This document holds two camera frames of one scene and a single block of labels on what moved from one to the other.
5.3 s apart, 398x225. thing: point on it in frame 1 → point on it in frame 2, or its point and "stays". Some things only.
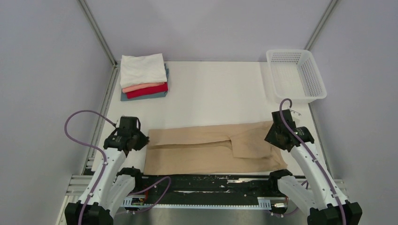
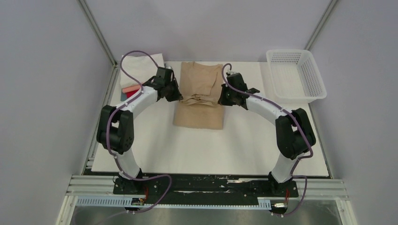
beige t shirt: x=233 y=148 → x=199 y=84
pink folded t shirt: x=132 y=88 stays
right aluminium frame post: x=320 y=25 stays
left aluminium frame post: x=116 y=68 stays
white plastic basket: x=294 y=75 stays
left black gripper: x=144 y=140 → x=177 y=96
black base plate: x=206 y=186 stays
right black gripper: x=270 y=138 → x=223 y=100
